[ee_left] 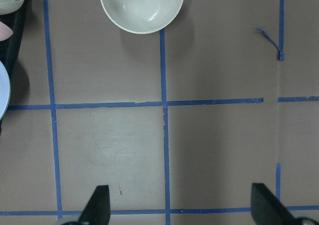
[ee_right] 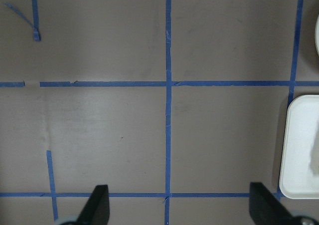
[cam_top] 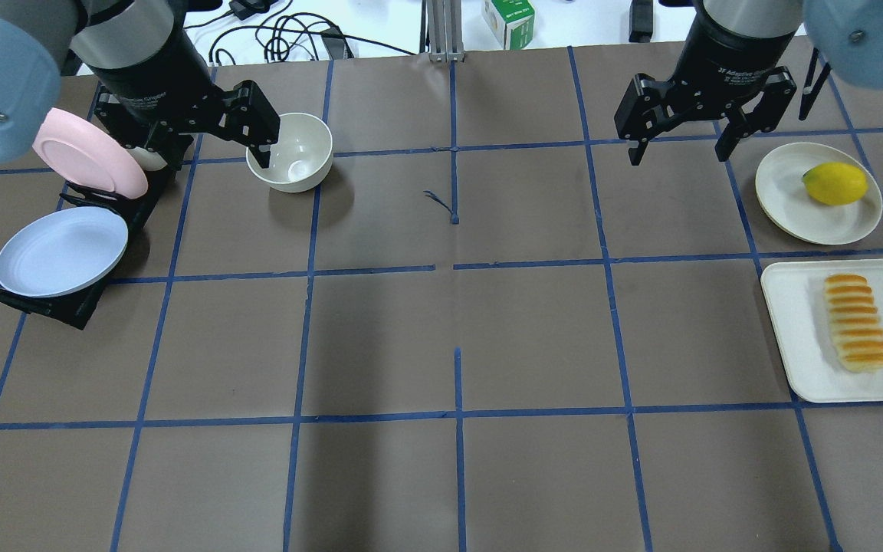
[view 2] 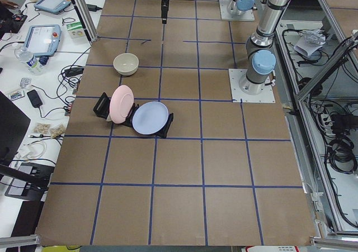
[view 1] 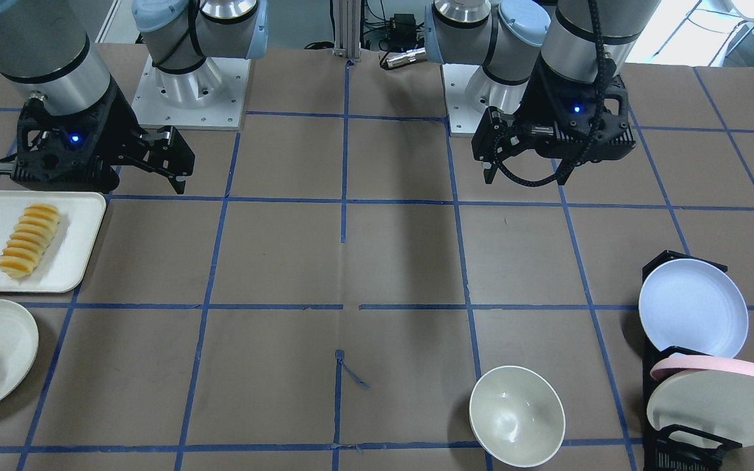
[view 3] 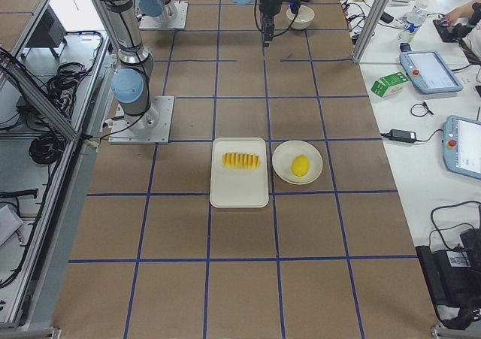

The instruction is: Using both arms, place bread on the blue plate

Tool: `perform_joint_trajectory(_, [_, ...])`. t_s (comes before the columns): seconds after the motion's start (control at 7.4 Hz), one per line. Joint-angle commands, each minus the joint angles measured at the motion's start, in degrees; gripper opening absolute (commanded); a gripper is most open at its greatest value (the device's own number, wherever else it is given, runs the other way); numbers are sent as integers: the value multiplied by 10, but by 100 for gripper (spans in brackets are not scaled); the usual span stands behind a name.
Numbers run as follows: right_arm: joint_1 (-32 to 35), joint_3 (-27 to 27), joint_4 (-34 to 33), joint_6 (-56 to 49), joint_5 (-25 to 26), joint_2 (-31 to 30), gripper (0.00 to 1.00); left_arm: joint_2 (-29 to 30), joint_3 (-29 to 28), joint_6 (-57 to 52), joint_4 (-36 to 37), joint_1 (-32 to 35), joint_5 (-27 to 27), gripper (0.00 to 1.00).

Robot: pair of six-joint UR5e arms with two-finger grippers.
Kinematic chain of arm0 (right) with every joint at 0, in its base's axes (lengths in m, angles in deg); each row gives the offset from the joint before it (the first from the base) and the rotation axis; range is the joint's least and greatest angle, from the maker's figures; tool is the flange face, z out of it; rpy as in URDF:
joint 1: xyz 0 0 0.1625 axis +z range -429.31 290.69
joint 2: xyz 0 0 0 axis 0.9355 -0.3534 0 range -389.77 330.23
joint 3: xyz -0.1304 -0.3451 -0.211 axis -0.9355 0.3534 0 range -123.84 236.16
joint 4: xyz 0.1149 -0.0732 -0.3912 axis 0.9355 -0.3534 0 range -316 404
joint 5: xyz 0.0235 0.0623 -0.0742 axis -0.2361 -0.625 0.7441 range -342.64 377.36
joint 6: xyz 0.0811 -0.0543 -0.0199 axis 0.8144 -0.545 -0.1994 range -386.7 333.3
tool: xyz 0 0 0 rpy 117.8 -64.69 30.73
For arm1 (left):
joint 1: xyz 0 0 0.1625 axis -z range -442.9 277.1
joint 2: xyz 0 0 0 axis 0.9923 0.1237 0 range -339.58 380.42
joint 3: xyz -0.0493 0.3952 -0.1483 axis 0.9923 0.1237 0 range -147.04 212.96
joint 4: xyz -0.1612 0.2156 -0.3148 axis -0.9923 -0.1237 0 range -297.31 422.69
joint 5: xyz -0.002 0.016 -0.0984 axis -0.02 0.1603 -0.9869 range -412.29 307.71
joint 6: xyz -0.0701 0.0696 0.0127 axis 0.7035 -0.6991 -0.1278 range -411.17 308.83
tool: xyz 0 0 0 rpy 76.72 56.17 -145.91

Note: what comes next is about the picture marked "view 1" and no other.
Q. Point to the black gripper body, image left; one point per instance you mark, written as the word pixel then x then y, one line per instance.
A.
pixel 117 122

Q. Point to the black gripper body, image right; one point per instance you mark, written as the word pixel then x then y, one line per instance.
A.
pixel 533 99

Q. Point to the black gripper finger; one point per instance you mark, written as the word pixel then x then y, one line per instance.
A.
pixel 167 151
pixel 141 181
pixel 496 139
pixel 563 170

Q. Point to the light blue plate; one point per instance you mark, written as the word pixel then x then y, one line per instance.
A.
pixel 692 304

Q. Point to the sliced orange bread loaf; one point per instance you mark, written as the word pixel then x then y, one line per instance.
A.
pixel 30 238

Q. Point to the pink plate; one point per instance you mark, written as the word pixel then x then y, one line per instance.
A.
pixel 700 363

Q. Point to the cream plate in rack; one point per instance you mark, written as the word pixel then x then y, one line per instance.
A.
pixel 719 403

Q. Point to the white rectangular tray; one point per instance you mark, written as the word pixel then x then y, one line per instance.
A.
pixel 64 263

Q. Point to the cream ceramic bowl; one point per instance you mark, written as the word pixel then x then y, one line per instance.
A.
pixel 517 416

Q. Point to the black dish rack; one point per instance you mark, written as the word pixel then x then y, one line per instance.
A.
pixel 661 452

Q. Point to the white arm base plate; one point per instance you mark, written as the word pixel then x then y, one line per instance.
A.
pixel 469 91
pixel 210 98

